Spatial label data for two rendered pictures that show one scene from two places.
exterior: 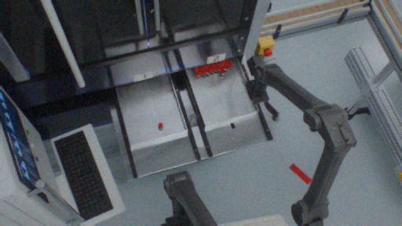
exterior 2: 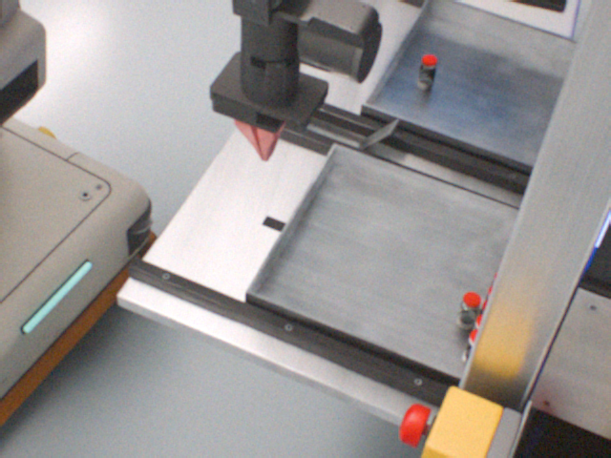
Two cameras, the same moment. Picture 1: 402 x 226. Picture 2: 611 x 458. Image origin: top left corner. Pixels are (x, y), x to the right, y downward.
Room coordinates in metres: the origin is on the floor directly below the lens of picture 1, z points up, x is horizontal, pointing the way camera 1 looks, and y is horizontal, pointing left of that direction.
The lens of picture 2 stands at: (1.37, -0.77, 1.91)
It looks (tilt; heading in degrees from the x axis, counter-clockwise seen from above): 50 degrees down; 132
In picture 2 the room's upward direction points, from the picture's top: 7 degrees clockwise
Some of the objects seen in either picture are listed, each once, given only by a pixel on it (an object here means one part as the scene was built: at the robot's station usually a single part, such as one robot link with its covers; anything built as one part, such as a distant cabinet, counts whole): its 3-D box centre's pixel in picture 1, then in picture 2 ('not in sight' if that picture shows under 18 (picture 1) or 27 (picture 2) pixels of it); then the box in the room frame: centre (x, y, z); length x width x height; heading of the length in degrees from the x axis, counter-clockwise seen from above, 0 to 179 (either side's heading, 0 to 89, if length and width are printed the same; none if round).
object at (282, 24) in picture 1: (304, 16); not in sight; (1.40, -0.48, 0.92); 0.69 x 0.16 x 0.16; 113
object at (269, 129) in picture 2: not in sight; (257, 120); (0.80, -0.23, 1.12); 0.07 x 0.07 x 0.09; 23
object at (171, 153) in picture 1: (189, 111); (416, 174); (0.82, 0.04, 0.87); 0.70 x 0.48 x 0.02; 113
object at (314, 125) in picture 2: (196, 130); (342, 123); (0.72, 0.00, 0.91); 0.14 x 0.03 x 0.06; 22
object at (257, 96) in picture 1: (258, 88); (269, 71); (0.81, -0.23, 1.20); 0.10 x 0.07 x 0.07; 23
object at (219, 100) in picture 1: (220, 88); (423, 273); (0.95, -0.09, 0.90); 0.34 x 0.26 x 0.04; 24
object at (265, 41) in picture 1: (264, 43); (466, 447); (1.15, -0.27, 1.00); 0.08 x 0.07 x 0.07; 23
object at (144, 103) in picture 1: (149, 105); (512, 95); (0.81, 0.22, 0.90); 0.34 x 0.26 x 0.04; 23
